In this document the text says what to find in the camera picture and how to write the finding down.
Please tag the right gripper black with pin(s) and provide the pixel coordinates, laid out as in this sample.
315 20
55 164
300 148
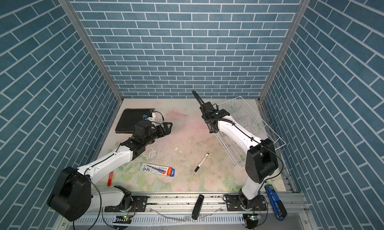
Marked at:
209 130

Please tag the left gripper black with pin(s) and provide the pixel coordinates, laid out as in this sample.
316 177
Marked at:
167 131

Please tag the dark plate orange rim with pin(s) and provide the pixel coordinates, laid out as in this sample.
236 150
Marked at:
129 118

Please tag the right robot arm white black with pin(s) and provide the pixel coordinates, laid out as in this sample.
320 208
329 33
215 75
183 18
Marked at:
261 157

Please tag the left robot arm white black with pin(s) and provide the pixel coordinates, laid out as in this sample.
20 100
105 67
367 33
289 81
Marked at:
72 194

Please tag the black white marker pen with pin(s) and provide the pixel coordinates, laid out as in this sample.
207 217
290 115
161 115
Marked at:
201 162

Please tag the red marker pen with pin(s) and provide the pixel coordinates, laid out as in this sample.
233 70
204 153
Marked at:
110 179

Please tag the black remote control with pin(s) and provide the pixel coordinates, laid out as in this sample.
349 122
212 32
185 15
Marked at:
197 208

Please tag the blue black tool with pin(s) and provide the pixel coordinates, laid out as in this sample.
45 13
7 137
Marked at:
277 205

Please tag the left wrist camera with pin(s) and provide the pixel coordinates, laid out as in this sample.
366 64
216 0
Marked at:
150 116

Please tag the white wire dish rack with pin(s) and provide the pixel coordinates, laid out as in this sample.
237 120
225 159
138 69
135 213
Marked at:
246 113

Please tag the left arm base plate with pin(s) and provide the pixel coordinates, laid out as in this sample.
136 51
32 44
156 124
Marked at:
136 204

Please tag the white slotted cable duct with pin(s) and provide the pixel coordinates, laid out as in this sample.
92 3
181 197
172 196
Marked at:
157 220

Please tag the aluminium rail frame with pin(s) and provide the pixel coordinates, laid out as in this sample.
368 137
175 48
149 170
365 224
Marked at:
298 212

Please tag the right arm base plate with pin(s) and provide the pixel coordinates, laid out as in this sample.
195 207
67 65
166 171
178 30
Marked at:
236 203

